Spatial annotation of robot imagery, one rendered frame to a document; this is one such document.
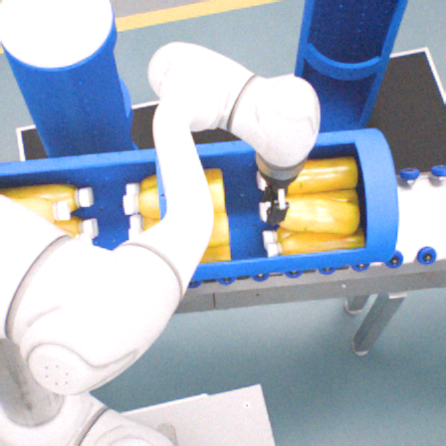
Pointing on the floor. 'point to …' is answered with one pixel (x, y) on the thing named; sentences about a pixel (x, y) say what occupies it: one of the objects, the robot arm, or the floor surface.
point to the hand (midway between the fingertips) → (273, 205)
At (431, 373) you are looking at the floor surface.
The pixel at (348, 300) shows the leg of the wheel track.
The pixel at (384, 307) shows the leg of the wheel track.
